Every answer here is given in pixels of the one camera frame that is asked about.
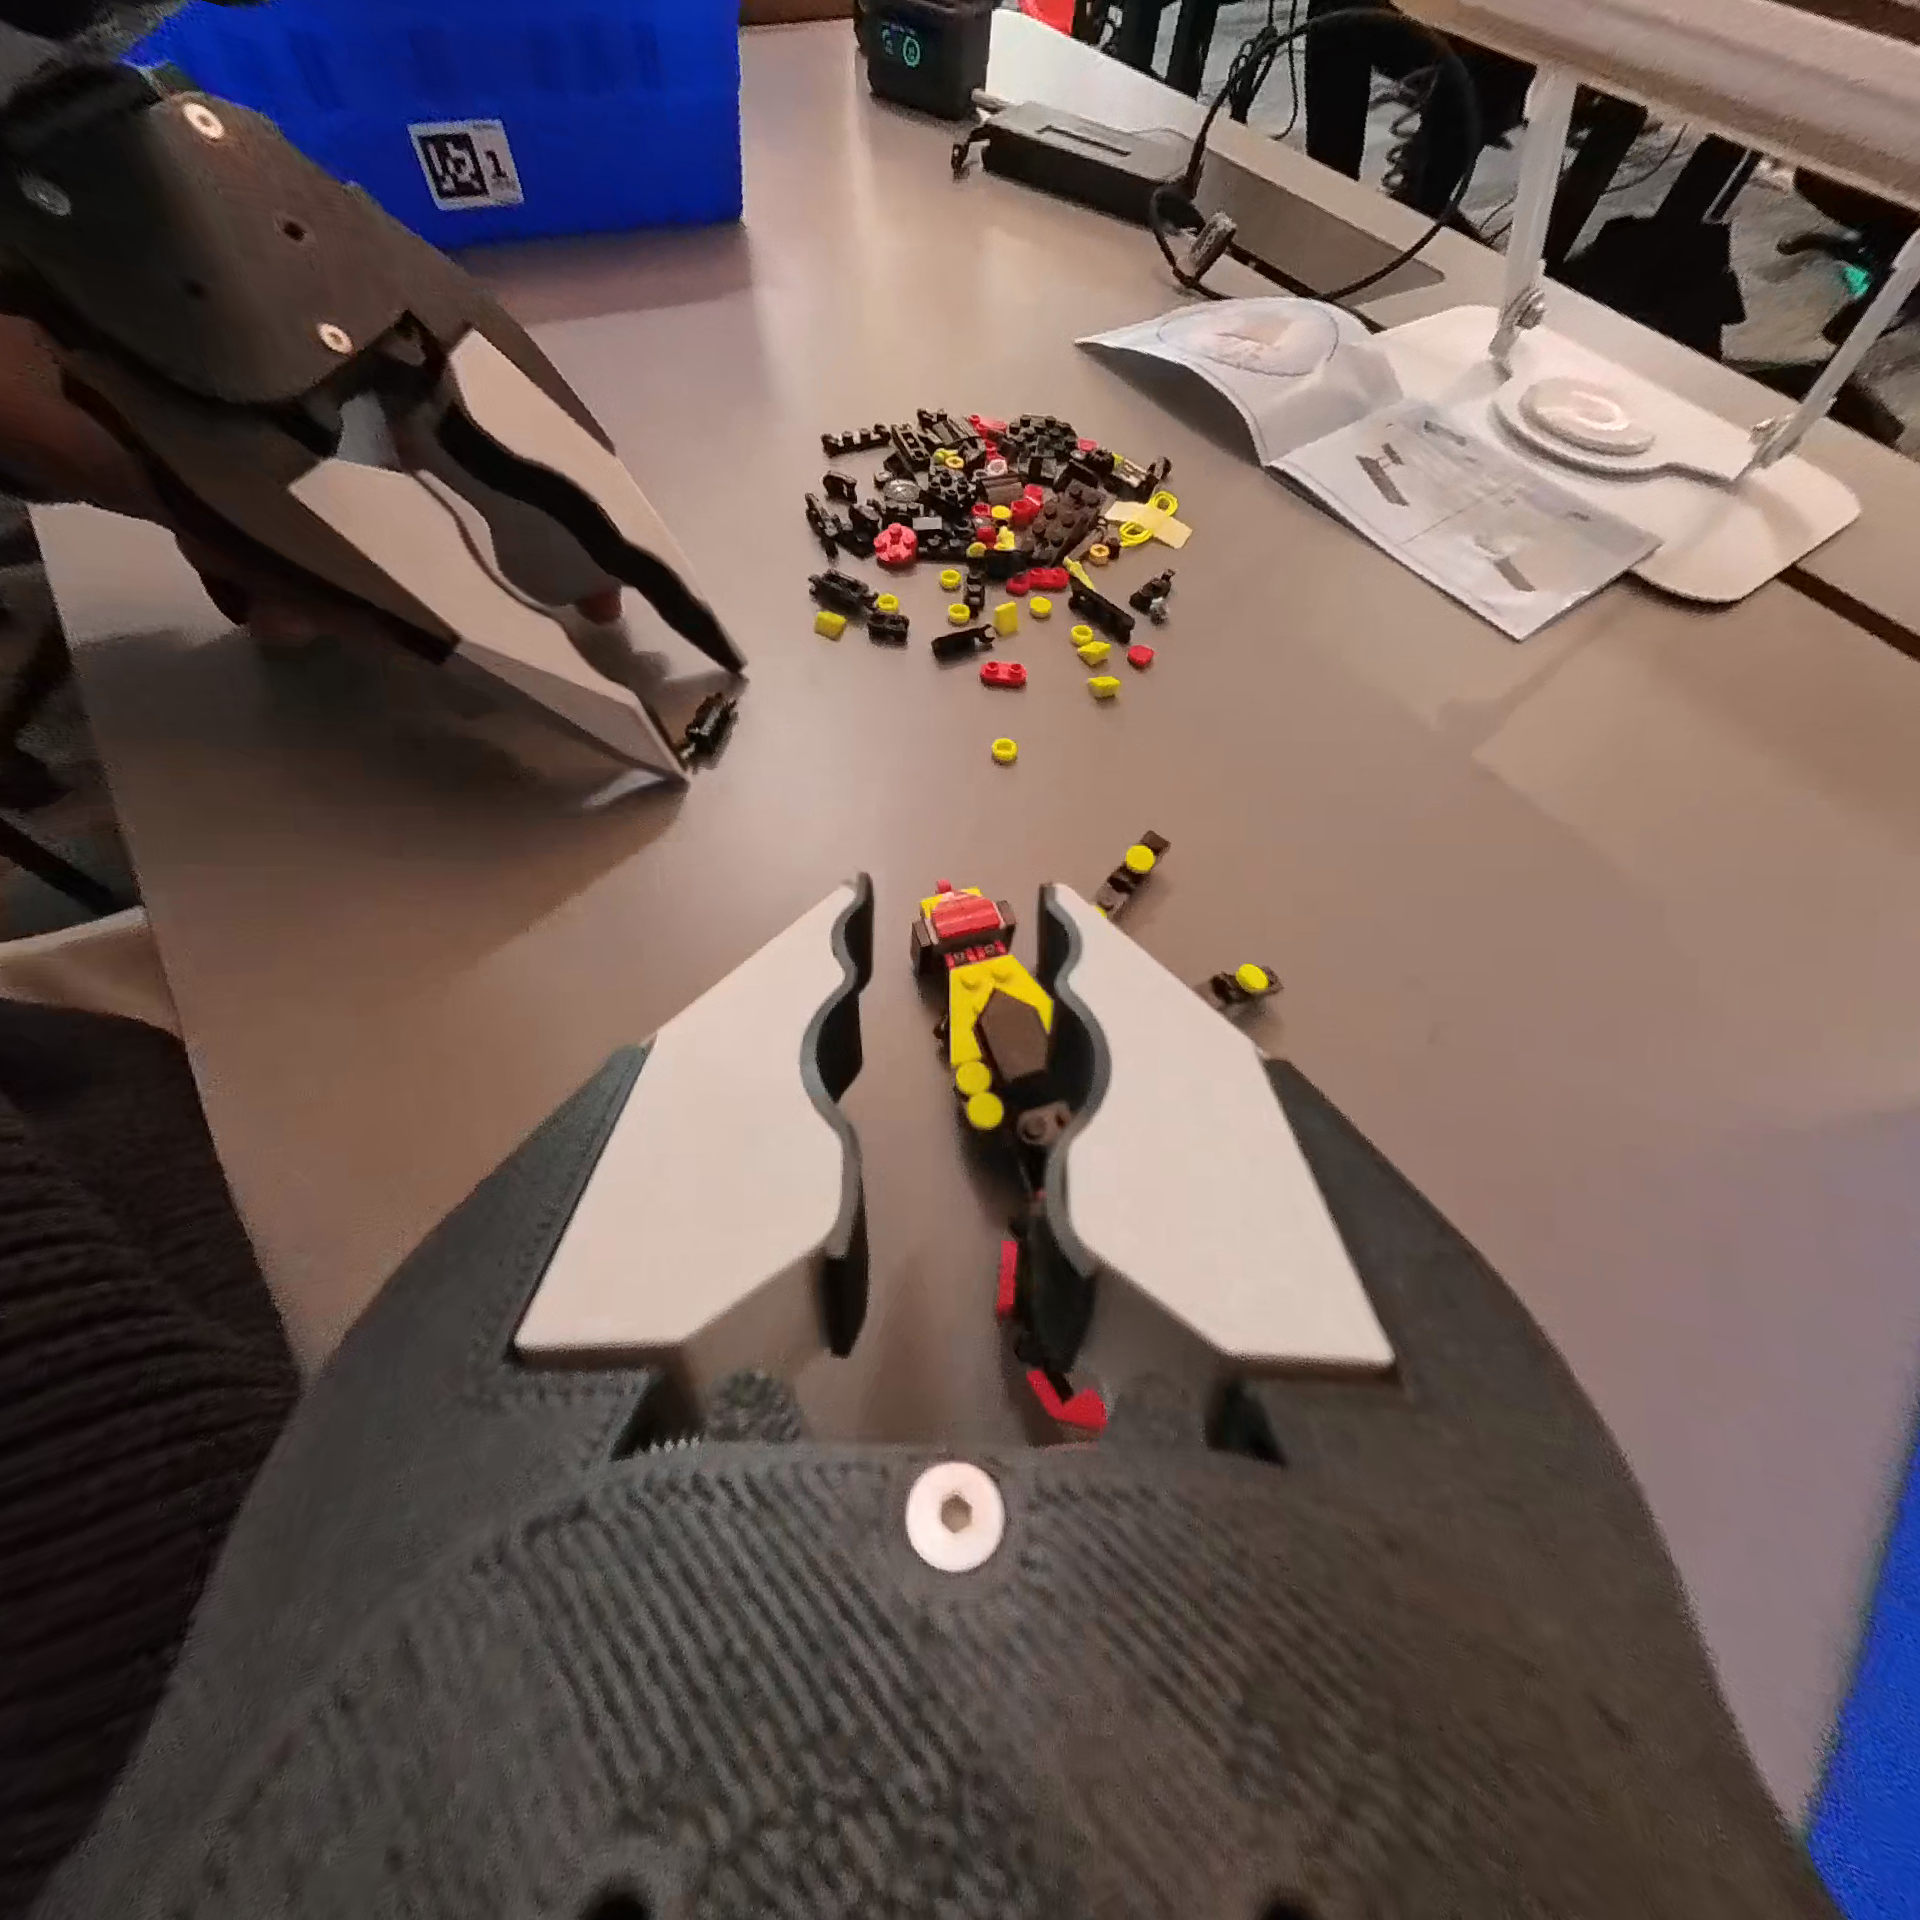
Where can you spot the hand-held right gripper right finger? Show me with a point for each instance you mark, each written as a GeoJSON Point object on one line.
{"type": "Point", "coordinates": [1229, 1200]}

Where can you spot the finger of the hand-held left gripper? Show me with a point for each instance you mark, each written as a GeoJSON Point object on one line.
{"type": "Point", "coordinates": [494, 629]}
{"type": "Point", "coordinates": [598, 480]}

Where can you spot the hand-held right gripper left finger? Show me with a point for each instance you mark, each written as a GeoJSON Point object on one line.
{"type": "Point", "coordinates": [690, 1200]}

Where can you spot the black lego clip plate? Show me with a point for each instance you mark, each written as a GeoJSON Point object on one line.
{"type": "Point", "coordinates": [708, 728]}

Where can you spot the pile of lego pieces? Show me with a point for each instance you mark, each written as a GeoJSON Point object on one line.
{"type": "Point", "coordinates": [989, 511]}

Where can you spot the red yellow black lego figure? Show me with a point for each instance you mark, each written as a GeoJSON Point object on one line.
{"type": "Point", "coordinates": [989, 1021]}

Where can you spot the lego instruction booklet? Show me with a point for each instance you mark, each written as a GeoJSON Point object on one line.
{"type": "Point", "coordinates": [1424, 480]}

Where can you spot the person's left hand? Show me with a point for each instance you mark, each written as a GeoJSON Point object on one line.
{"type": "Point", "coordinates": [254, 600]}

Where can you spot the black office chair base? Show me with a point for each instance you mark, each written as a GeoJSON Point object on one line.
{"type": "Point", "coordinates": [52, 856]}

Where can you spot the black device with screen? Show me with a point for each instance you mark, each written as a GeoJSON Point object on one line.
{"type": "Point", "coordinates": [922, 54]}

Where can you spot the black flat power adapter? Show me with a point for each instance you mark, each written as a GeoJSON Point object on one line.
{"type": "Point", "coordinates": [1078, 150]}

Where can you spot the white desk lamp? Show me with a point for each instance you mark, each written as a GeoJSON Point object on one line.
{"type": "Point", "coordinates": [1680, 451]}

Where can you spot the dark office chairs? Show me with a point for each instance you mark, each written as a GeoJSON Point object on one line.
{"type": "Point", "coordinates": [1650, 211]}

